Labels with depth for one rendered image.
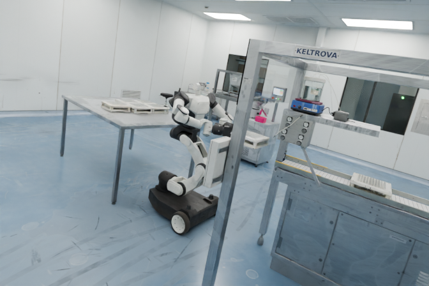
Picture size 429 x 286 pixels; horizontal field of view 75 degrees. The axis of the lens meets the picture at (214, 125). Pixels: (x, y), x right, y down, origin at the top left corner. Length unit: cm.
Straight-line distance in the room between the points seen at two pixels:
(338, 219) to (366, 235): 19
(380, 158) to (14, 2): 762
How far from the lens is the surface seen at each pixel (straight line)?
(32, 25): 614
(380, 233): 224
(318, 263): 241
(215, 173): 150
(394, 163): 707
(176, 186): 280
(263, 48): 145
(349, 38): 723
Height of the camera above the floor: 149
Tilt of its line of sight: 11 degrees down
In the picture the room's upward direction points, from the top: 11 degrees clockwise
